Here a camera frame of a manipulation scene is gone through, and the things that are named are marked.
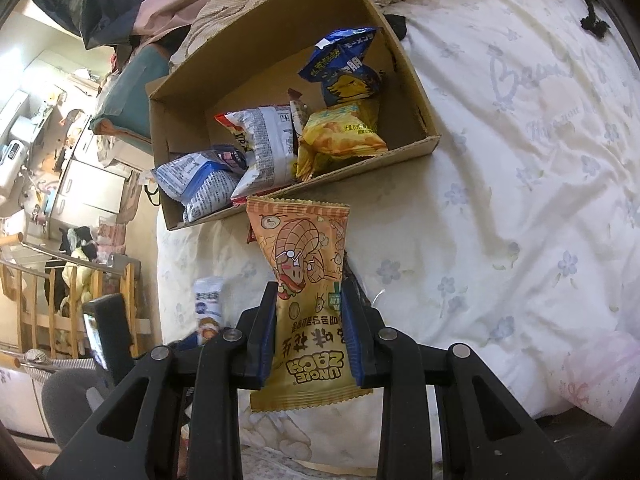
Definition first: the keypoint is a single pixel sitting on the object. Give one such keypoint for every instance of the small brown snack packet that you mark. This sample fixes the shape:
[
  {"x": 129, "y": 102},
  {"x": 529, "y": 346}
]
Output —
[{"x": 299, "y": 110}]

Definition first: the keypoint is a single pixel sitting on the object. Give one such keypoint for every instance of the white water heater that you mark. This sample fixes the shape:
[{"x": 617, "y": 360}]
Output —
[{"x": 12, "y": 160}]

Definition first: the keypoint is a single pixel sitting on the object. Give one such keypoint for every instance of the dark blue jacket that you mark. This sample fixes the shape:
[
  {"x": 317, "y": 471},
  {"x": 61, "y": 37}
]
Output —
[{"x": 90, "y": 0}]

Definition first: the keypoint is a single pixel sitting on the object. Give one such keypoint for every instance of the white red-edged snack packet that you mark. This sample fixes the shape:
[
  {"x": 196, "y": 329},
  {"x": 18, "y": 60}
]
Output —
[{"x": 265, "y": 145}]

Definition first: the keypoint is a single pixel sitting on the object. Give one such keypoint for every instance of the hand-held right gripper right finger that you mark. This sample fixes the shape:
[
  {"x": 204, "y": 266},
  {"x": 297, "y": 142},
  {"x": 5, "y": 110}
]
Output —
[{"x": 354, "y": 340}]

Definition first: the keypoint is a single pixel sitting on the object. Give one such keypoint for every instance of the white floral bed sheet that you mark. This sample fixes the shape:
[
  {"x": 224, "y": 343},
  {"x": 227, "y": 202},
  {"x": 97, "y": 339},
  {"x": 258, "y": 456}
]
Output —
[{"x": 500, "y": 160}]

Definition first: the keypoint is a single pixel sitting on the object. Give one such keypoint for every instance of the wooden frame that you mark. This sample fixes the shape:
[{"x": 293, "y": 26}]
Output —
[{"x": 70, "y": 280}]

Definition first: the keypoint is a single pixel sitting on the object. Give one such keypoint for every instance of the pink cloth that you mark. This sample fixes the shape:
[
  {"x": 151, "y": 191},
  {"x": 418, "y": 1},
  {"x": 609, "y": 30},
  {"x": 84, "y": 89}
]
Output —
[{"x": 170, "y": 10}]

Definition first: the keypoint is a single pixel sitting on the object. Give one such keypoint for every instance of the small purple snack packet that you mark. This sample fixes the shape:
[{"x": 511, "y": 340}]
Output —
[{"x": 230, "y": 156}]

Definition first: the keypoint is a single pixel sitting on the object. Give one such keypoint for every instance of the cardboard box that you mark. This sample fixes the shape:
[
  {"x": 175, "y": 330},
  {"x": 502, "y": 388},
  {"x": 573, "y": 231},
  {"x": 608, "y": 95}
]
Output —
[{"x": 260, "y": 60}]

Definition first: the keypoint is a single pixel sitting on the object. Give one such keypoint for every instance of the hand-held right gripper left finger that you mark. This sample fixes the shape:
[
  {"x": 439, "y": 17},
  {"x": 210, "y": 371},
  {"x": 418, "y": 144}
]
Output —
[{"x": 265, "y": 340}]

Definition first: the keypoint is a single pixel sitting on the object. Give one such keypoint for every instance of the small white snack packet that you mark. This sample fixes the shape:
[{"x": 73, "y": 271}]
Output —
[{"x": 208, "y": 305}]

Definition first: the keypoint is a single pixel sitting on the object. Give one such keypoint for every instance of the orange peanut snack packet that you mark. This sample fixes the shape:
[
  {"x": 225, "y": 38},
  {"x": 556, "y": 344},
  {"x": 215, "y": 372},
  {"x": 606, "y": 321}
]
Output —
[{"x": 300, "y": 260}]

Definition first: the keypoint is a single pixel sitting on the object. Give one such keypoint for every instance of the black sock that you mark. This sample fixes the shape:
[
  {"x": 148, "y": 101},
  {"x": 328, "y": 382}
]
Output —
[{"x": 397, "y": 25}]

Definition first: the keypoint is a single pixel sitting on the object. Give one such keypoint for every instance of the white kitchen cabinet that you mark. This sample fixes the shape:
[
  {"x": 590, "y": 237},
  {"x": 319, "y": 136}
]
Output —
[{"x": 90, "y": 190}]

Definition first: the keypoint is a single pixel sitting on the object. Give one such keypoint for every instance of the yellow snack packet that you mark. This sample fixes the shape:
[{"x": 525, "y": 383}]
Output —
[{"x": 340, "y": 135}]

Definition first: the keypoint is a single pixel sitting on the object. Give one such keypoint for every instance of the blue white snack packet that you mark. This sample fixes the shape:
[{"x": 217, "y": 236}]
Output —
[{"x": 200, "y": 185}]

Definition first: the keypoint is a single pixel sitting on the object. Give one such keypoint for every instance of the dark blue snack packet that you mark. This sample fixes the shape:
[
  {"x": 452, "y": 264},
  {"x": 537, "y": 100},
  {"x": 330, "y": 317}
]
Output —
[{"x": 345, "y": 75}]

